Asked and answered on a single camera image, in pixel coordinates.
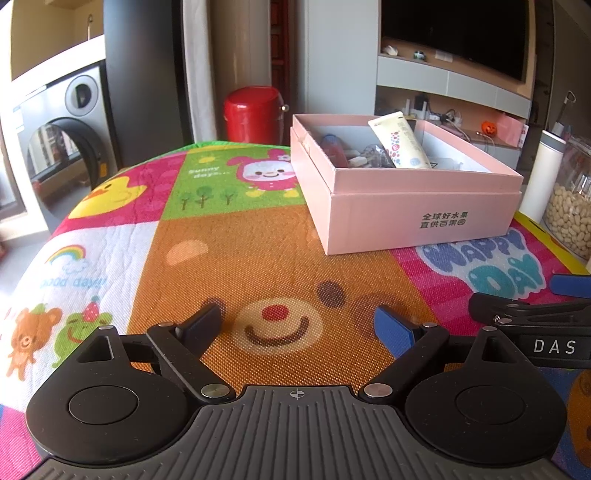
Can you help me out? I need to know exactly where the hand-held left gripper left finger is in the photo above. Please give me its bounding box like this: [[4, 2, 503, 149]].
[[74, 302, 236, 401]]

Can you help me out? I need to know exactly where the pink paper bag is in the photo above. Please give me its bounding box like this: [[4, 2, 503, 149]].
[[496, 113, 529, 149]]

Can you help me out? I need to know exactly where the colourful printed mat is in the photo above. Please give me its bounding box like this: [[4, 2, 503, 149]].
[[0, 141, 591, 480]]

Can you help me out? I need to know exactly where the black television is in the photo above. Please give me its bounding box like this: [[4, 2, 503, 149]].
[[381, 0, 529, 83]]

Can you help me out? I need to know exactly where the small blue-capped bottle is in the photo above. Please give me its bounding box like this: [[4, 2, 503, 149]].
[[321, 134, 348, 166]]

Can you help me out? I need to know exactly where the white TV cabinet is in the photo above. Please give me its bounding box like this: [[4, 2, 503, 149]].
[[375, 44, 539, 155]]

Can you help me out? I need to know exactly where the clear plastic bag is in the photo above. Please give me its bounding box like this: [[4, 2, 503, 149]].
[[361, 143, 397, 169]]

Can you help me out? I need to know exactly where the pink cardboard box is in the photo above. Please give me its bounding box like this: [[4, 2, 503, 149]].
[[290, 113, 525, 256]]

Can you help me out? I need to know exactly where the glass jar of peanuts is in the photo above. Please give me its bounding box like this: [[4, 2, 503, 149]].
[[542, 134, 591, 269]]

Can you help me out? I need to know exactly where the grey washing machine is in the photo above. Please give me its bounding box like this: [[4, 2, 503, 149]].
[[0, 34, 120, 232]]

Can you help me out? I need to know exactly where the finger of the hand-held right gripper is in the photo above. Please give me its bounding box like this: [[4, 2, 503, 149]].
[[551, 274, 591, 298], [468, 293, 591, 326]]

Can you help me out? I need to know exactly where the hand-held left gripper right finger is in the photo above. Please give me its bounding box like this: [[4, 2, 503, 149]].
[[360, 305, 522, 401]]

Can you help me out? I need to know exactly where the white bottle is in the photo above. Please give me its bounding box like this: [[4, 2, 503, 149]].
[[521, 129, 566, 223]]

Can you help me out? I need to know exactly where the long-handled tool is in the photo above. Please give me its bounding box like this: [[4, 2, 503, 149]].
[[556, 91, 576, 137]]

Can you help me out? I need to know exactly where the red canister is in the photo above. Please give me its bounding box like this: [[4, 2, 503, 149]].
[[224, 85, 290, 144]]

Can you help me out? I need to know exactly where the cream lotion tube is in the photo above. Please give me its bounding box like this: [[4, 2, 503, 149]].
[[368, 112, 433, 169]]

